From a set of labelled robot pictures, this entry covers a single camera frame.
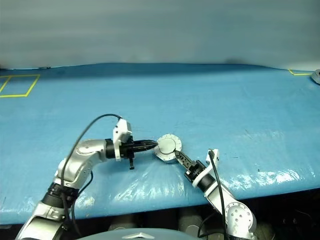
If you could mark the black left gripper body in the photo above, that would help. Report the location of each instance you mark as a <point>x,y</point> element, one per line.
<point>127,151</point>

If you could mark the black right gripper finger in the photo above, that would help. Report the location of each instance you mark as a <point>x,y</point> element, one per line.
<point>184,156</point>
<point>183,162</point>

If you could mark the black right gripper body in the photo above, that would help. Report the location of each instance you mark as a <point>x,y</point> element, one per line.
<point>195,171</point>

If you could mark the round grey motor lid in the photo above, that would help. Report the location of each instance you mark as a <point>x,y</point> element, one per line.
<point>166,145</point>

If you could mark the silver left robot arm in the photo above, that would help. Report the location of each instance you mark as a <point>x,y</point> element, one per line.
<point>85,152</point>

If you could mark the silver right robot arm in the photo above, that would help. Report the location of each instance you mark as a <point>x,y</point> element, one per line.
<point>240,215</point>

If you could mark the grey rounded shape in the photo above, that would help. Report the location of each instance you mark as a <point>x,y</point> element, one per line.
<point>122,223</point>
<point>191,222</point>

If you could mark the blue plastic table cover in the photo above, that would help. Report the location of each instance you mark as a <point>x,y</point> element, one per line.
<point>225,112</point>

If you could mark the grey robot torso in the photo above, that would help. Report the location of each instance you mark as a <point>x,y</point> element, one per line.
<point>125,236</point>

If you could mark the large yellow tape rectangle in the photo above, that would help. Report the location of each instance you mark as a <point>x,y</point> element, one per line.
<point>12,95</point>

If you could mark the grey round metal part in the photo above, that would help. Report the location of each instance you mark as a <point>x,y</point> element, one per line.
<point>316,77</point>

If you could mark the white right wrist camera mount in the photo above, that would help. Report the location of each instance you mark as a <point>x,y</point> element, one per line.
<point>203,176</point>

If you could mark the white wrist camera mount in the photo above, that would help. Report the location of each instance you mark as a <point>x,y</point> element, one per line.
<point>122,130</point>
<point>203,176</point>

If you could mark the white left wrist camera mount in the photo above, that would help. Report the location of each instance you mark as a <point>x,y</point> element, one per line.
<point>122,130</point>

